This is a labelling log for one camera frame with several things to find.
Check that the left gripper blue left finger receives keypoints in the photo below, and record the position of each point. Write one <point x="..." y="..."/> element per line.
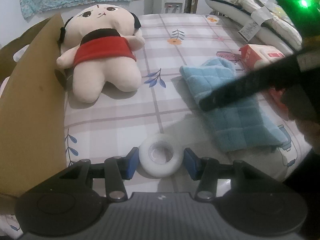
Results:
<point x="131" y="162"/>

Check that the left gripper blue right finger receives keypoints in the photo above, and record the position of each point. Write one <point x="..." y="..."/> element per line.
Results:
<point x="192" y="164"/>

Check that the white tape roll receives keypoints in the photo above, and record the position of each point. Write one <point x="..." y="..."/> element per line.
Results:
<point x="160" y="155"/>

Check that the large beige baby wipes pack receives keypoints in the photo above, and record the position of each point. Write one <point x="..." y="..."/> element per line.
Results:
<point x="255" y="56"/>

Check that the light blue folded cloth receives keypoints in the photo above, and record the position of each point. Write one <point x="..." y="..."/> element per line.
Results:
<point x="238" y="126"/>

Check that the grey plastic packaging bag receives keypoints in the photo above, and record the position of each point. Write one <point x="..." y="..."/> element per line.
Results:
<point x="262" y="12"/>

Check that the white striped blanket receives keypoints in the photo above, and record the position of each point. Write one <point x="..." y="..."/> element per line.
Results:
<point x="265" y="17"/>

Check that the brown cardboard box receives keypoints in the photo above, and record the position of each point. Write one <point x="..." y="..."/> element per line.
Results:
<point x="32" y="109"/>

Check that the black-haired red-dress plush doll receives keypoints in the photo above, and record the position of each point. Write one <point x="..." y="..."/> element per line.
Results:
<point x="99" y="44"/>

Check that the white water dispenser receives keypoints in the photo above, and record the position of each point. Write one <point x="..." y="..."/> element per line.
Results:
<point x="168" y="6"/>

